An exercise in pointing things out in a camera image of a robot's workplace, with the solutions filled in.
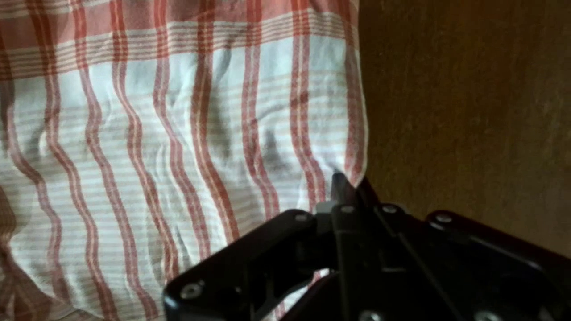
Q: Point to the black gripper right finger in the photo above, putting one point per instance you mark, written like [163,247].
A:
[464,269]

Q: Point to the red striped white towel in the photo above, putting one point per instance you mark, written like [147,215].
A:
[148,149]

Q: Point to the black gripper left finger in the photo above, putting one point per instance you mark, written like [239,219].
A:
[268,251]

